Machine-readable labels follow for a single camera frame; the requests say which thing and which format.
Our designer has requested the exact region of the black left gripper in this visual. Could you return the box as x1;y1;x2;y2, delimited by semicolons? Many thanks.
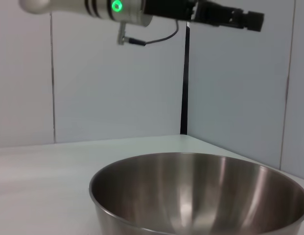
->
143;0;265;32

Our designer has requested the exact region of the stainless steel mixing bowl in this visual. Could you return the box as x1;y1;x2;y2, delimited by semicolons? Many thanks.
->
89;152;304;235

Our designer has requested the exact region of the left gripper cable with plug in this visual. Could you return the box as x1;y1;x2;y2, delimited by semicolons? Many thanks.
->
117;20;179;47

